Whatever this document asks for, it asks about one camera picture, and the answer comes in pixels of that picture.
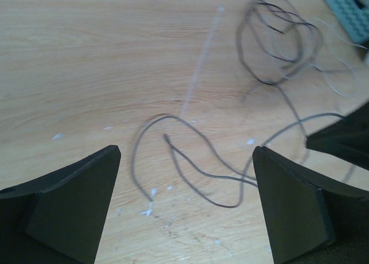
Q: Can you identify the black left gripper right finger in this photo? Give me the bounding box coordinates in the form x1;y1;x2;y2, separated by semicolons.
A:
253;146;368;263

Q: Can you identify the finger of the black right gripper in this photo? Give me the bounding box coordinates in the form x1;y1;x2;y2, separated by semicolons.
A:
306;102;368;169

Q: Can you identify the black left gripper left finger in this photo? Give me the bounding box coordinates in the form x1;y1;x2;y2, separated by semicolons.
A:
1;145;121;263

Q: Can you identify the purple wire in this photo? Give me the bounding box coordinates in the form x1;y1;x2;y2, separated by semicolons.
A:
253;0;318;36

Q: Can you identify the black wire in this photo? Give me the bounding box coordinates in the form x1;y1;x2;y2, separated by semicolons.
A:
131;0;323;209

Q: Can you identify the light blue perforated basket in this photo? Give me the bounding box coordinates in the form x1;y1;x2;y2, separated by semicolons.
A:
324;0;368;45

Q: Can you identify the white zip tie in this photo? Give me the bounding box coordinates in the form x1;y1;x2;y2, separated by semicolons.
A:
179;6;225;118

